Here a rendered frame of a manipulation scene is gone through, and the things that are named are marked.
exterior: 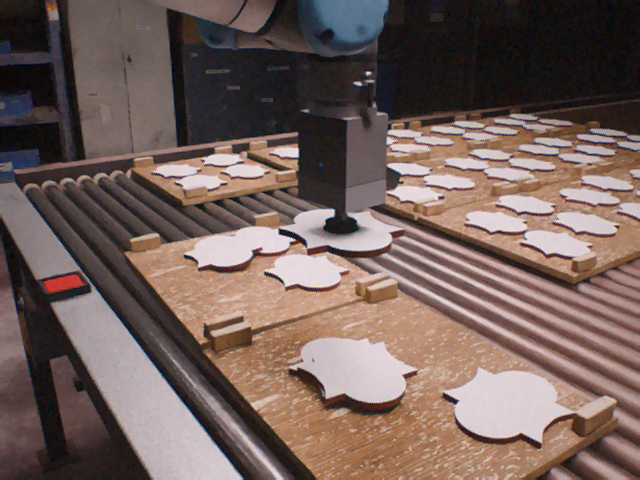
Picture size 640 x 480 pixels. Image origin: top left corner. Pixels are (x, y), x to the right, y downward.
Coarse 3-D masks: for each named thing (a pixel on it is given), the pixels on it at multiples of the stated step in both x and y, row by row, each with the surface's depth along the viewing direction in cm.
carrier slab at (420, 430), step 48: (288, 336) 87; (336, 336) 87; (384, 336) 87; (432, 336) 87; (240, 384) 76; (288, 384) 76; (432, 384) 76; (288, 432) 67; (336, 432) 67; (384, 432) 67; (432, 432) 67
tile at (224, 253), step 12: (204, 240) 119; (216, 240) 118; (228, 240) 118; (240, 240) 117; (192, 252) 114; (204, 252) 114; (216, 252) 113; (228, 252) 113; (240, 252) 112; (252, 252) 113; (204, 264) 109; (216, 264) 108; (228, 264) 108; (240, 264) 108
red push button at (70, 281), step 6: (72, 276) 108; (48, 282) 106; (54, 282) 106; (60, 282) 106; (66, 282) 106; (72, 282) 106; (78, 282) 106; (48, 288) 103; (54, 288) 103; (60, 288) 103
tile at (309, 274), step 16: (288, 256) 113; (304, 256) 113; (272, 272) 106; (288, 272) 106; (304, 272) 106; (320, 272) 106; (336, 272) 106; (288, 288) 101; (304, 288) 101; (320, 288) 100
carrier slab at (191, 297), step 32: (128, 256) 115; (160, 256) 115; (256, 256) 115; (320, 256) 115; (160, 288) 102; (192, 288) 102; (224, 288) 102; (256, 288) 102; (352, 288) 102; (192, 320) 91; (256, 320) 91; (288, 320) 92
